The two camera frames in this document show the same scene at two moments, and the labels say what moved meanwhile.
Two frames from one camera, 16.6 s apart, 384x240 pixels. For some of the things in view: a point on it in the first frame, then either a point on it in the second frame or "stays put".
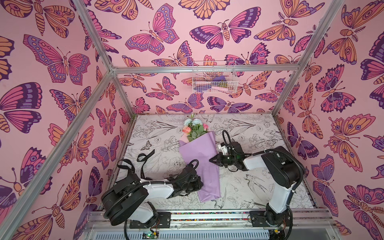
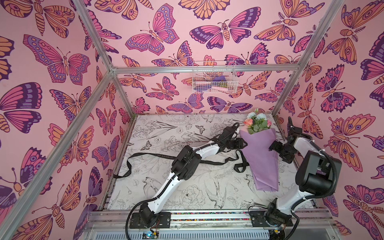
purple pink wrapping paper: x=204 y=150 to x=262 y=162
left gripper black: x=197 y=180 to x=240 y=143
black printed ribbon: x=131 y=169 to x=238 y=166
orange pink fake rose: x=186 y=129 to x=248 y=122
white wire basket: x=214 y=77 stays put
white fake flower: x=194 y=122 to x=255 y=114
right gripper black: x=220 y=160 to x=279 y=146
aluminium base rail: x=319 y=224 stays put
